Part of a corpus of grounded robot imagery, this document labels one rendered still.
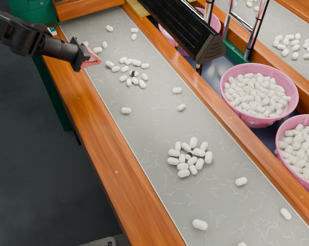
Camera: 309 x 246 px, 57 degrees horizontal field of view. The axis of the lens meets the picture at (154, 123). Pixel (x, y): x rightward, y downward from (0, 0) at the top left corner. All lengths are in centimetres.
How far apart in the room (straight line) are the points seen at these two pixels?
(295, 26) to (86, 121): 100
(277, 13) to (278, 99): 55
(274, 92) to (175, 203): 57
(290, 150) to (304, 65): 42
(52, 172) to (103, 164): 96
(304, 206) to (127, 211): 46
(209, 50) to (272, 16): 85
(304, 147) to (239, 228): 34
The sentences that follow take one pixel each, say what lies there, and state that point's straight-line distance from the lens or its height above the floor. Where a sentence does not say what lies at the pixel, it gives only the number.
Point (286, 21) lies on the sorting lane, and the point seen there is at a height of 74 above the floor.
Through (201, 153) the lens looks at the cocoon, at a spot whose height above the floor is 76.
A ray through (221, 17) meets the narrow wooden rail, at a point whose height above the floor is 77.
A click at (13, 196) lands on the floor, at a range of 178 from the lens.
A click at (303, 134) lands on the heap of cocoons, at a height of 74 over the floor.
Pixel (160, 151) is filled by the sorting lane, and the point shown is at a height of 74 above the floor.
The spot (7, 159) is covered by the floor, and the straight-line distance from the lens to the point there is 192.
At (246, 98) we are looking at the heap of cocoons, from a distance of 105.
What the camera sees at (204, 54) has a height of 107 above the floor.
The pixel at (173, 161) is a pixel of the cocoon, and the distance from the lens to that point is 83.
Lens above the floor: 148
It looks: 53 degrees down
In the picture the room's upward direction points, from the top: straight up
